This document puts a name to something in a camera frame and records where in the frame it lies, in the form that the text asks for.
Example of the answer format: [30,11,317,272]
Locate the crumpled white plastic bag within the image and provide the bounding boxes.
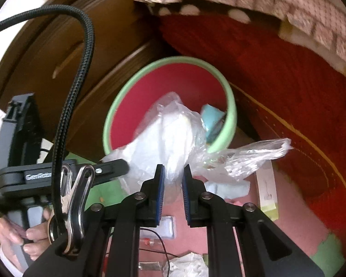
[170,252,209,277]

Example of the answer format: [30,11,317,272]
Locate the brown wooden drawer cabinet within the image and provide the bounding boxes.
[0,0,168,156]

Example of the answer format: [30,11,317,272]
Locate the person's left hand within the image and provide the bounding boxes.
[0,208,52,266]

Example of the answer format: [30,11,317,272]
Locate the green foam floor mat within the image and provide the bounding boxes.
[66,150,346,272]

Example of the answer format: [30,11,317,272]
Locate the long white green carton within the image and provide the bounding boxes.
[257,166,279,221]

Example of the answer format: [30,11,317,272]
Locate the translucent plastic tray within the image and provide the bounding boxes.
[159,216,177,240]

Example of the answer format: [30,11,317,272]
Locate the teal wet wipes packet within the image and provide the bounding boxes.
[200,104,227,145]

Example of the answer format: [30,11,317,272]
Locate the brown polka dot cloth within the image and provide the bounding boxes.
[148,0,280,25]

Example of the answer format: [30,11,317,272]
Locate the clear plastic bag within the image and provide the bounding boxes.
[99,92,294,205]

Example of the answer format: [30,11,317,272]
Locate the black braided cable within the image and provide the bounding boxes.
[0,4,95,237]

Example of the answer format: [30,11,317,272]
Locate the silver foil sachet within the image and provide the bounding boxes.
[138,261,163,272]

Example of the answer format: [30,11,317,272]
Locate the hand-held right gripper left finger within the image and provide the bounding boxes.
[24,164,165,277]

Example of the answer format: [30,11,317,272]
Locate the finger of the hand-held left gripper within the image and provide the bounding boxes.
[93,158,130,184]

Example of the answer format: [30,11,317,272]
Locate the pink foam floor mat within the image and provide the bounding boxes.
[104,162,343,277]

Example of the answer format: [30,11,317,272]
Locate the floral ruffled bed sheet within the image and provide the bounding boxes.
[133,0,346,84]

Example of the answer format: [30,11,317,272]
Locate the red bucket with green rim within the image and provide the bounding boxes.
[102,55,238,158]

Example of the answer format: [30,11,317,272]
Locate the metal spring clip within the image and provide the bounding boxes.
[48,163,95,256]

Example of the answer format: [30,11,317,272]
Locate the thin power cable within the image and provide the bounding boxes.
[140,228,173,277]

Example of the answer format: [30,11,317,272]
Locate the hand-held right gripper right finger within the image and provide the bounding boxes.
[182,164,325,277]

